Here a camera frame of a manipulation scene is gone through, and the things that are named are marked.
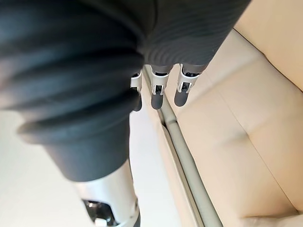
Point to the cream leather sofa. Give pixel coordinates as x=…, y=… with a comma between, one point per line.
x=227, y=132

